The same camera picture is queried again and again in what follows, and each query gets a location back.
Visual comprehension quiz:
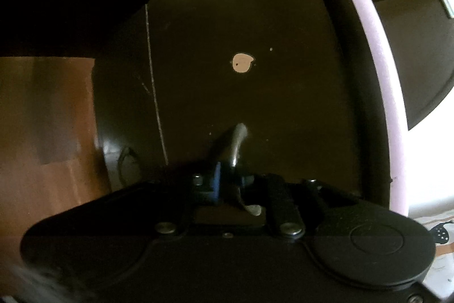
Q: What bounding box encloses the pink nightstand top mat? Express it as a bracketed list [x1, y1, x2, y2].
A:
[352, 0, 409, 216]

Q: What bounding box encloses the round sticker on drawer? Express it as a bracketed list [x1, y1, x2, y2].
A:
[232, 53, 255, 74]

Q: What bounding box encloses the deer print curtain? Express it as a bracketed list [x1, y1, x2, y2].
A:
[415, 209, 454, 299]

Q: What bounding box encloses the metal drawer handle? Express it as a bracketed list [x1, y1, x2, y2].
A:
[117, 147, 142, 187]
[219, 122, 263, 217]

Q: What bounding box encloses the metal bottom drawer handle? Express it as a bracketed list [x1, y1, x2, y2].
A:
[117, 147, 142, 187]

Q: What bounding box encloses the metal top drawer handle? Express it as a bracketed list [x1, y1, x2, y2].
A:
[219, 122, 263, 217]

